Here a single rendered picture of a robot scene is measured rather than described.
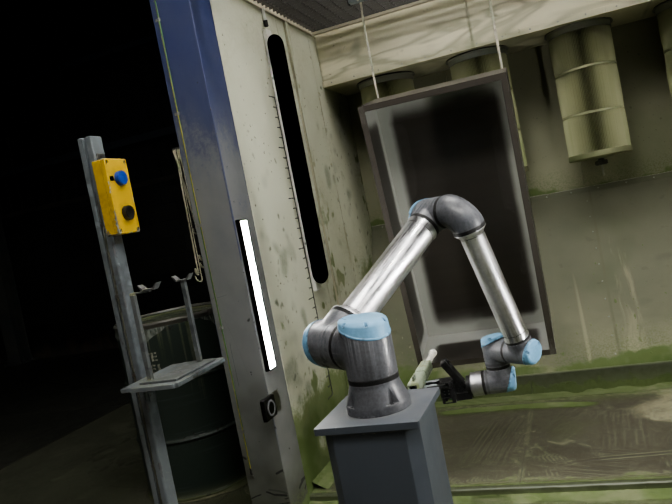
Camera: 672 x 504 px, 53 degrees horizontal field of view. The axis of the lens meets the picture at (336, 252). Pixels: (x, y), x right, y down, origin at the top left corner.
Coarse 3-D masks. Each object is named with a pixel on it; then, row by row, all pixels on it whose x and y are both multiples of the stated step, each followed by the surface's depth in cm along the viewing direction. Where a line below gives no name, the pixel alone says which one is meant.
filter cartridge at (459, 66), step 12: (480, 48) 372; (492, 48) 374; (504, 48) 380; (456, 60) 381; (468, 60) 377; (480, 60) 375; (492, 60) 375; (504, 60) 380; (456, 72) 384; (468, 72) 379; (480, 72) 378; (516, 108) 385; (516, 120) 382; (528, 168) 389
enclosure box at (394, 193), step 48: (432, 96) 301; (480, 96) 296; (384, 144) 312; (432, 144) 307; (480, 144) 302; (384, 192) 296; (432, 192) 314; (480, 192) 308; (528, 192) 288; (528, 240) 310; (432, 288) 328; (480, 288) 322; (528, 288) 317; (432, 336) 336; (480, 336) 322
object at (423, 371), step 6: (432, 354) 288; (426, 360) 276; (420, 366) 269; (426, 366) 267; (432, 366) 275; (420, 372) 260; (426, 372) 263; (414, 378) 251; (420, 378) 253; (426, 378) 261; (408, 384) 249; (414, 384) 248; (420, 384) 249
